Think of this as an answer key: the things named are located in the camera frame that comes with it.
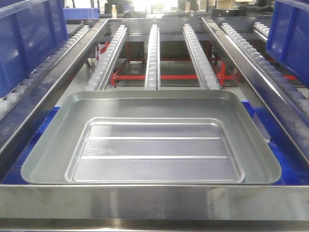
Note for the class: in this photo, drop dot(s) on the silver ribbed metal tray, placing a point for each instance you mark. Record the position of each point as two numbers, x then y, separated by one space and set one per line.
153 150

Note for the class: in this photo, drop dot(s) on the large grey metal tray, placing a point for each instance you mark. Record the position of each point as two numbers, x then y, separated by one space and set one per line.
50 157

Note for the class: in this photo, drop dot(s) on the centre white roller track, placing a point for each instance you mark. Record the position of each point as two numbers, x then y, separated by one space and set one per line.
152 76

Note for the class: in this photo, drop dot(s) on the white roller track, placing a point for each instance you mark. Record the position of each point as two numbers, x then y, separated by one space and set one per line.
205 74
104 69
152 76

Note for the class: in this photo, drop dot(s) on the right white roller track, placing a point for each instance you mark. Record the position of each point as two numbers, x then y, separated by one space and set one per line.
205 74

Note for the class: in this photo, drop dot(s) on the left white roller track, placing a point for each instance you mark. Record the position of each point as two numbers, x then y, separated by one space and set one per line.
104 69

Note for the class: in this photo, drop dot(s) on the far right roller track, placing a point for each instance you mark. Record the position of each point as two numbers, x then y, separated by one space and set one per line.
265 62

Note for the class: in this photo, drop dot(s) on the far left roller track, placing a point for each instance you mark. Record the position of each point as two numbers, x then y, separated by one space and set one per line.
10 100

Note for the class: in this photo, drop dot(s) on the blue bin under trays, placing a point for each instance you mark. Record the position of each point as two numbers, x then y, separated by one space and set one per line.
289 175

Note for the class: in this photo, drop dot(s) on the blue bin upper left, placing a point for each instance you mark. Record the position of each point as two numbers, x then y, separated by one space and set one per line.
30 32

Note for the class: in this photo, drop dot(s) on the blue bin upper right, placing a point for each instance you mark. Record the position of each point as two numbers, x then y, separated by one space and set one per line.
288 39

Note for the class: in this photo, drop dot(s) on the red steel frame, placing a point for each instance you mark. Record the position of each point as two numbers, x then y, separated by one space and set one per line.
176 66

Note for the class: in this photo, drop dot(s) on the steel front rail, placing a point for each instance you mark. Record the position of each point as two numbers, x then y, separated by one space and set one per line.
156 208

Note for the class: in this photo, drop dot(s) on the right steel divider rail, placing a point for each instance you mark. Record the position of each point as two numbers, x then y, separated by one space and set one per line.
259 86

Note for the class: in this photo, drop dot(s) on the steel divider rail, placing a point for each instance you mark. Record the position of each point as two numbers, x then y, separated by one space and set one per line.
68 65
259 86

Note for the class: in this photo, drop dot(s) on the left steel divider rail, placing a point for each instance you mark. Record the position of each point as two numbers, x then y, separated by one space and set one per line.
68 65

